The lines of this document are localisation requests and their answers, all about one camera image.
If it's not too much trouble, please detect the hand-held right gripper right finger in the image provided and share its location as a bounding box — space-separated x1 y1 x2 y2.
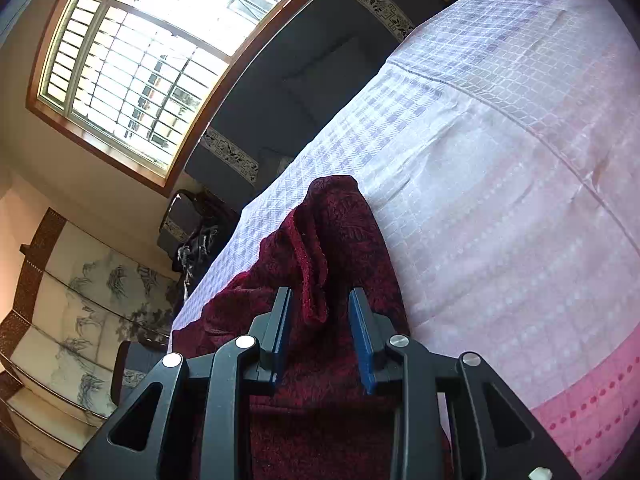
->
348 287 581 480

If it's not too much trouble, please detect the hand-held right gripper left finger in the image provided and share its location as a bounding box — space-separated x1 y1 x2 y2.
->
63 287 293 480

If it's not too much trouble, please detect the dark red patterned garment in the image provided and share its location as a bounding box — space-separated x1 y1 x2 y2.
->
170 174 453 480

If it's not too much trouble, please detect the dark wooden armchair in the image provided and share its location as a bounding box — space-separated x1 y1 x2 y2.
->
157 189 241 273

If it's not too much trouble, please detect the dark cushioned stool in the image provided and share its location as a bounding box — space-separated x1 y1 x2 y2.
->
111 340 171 408

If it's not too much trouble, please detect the pink and purple checkered bedsheet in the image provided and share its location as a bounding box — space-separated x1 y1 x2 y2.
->
167 0 640 480

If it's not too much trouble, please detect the painted folding screen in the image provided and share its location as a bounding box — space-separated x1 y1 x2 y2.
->
0 207 183 461

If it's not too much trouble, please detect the dark blue sofa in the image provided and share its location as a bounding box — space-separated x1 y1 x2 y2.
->
184 0 448 199

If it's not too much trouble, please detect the wood framed barred window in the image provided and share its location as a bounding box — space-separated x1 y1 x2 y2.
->
26 0 371 198

